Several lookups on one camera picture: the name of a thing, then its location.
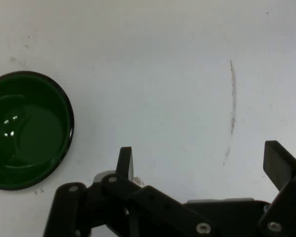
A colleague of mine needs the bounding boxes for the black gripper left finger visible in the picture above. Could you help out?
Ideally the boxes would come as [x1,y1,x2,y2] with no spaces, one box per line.
[43,146,214,237]

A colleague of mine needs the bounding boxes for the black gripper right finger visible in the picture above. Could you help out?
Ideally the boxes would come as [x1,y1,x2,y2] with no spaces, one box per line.
[258,140,296,237]

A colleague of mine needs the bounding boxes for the dark green bowl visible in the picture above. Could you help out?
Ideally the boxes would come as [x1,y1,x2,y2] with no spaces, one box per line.
[0,71,75,191]

